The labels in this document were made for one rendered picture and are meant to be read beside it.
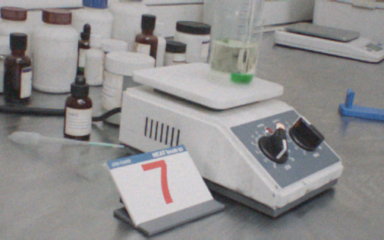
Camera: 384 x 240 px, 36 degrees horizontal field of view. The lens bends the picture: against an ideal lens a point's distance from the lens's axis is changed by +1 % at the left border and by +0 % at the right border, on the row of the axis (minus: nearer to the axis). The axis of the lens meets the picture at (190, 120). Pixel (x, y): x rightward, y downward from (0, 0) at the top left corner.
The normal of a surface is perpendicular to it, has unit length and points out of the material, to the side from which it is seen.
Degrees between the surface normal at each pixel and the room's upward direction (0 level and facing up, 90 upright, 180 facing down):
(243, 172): 90
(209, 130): 90
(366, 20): 93
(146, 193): 40
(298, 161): 30
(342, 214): 0
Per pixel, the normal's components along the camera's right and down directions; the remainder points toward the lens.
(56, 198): 0.12, -0.95
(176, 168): 0.55, -0.54
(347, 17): -0.50, 0.25
